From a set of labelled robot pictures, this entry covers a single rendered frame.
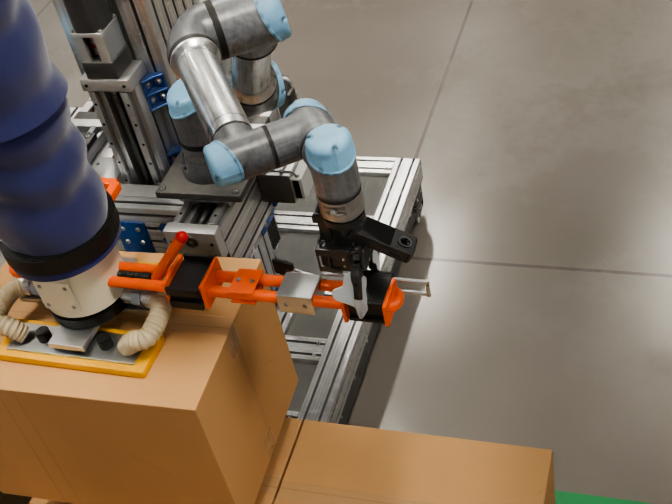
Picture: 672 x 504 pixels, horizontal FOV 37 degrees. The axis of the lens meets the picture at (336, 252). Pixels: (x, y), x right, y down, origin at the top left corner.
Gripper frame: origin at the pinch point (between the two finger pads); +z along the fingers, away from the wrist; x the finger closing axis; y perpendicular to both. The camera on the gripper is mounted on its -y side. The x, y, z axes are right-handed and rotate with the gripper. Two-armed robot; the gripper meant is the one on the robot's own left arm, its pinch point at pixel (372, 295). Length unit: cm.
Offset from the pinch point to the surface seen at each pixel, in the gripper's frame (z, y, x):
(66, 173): -27, 50, 3
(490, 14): 125, 40, -297
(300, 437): 67, 31, -12
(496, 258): 122, 8, -134
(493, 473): 66, -16, -10
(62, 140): -32, 51, 1
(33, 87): -45, 50, 3
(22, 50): -51, 50, 2
